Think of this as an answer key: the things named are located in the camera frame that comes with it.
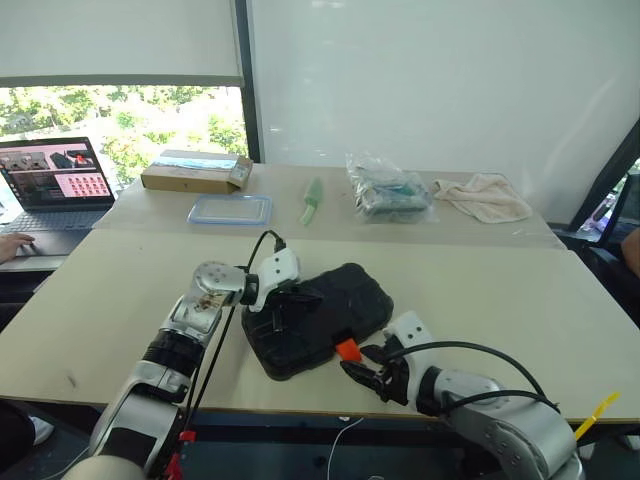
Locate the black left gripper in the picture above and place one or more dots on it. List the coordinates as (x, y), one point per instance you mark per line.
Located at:
(279, 320)

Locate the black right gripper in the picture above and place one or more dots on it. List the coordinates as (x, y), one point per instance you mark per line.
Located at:
(397, 380)

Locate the black pouch bag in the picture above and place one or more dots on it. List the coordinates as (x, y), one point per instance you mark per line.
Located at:
(340, 310)

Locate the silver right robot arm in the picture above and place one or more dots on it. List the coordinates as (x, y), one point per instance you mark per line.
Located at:
(515, 440)

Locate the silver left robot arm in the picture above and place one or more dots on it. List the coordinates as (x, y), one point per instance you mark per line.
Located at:
(150, 415)

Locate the bare person forearm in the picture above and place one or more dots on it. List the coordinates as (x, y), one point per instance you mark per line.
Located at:
(632, 252)

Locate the bare person hand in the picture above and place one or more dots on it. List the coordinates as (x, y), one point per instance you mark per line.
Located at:
(14, 246)

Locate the green sheathed knife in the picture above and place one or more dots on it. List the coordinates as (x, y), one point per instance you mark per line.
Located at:
(312, 197)

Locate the clear blue-rimmed container lid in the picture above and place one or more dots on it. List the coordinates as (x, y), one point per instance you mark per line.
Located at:
(230, 210)

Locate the clear plastic bag with items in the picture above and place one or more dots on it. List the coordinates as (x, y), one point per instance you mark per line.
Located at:
(390, 195)

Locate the flat cardboard box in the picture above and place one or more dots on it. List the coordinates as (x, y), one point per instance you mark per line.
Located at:
(190, 175)

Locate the red zip tie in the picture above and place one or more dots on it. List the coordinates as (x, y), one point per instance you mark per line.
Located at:
(182, 442)

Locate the pale pink towel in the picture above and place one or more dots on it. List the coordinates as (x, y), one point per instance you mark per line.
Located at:
(485, 197)

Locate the yellow zip tie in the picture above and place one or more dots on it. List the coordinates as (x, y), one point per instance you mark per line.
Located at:
(597, 412)

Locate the open grey laptop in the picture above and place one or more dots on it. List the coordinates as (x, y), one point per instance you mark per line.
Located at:
(55, 175)

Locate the white shoe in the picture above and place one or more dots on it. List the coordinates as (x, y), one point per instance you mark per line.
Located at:
(42, 430)

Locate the white roller window blind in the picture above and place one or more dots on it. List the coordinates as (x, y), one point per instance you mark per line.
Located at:
(115, 35)

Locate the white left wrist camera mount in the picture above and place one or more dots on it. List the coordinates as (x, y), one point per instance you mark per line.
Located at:
(275, 272)

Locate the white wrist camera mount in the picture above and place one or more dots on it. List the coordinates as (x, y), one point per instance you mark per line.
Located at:
(412, 332)
(275, 272)

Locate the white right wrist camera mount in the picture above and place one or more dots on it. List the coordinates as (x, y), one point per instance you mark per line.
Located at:
(412, 332)

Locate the dark window frame post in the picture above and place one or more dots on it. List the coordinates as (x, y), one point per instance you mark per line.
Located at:
(250, 75)

